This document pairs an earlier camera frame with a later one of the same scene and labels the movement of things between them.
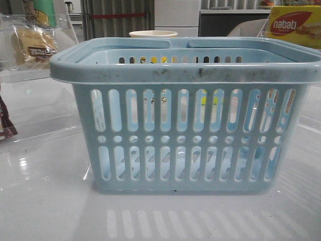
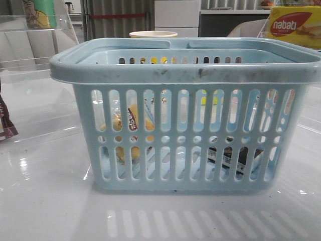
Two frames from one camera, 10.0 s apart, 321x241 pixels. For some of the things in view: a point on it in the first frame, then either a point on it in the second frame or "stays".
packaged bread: x=28 y=49 → x=130 y=129
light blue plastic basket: x=166 y=116 stays
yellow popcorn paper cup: x=153 y=33 stays
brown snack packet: x=7 y=129 stays
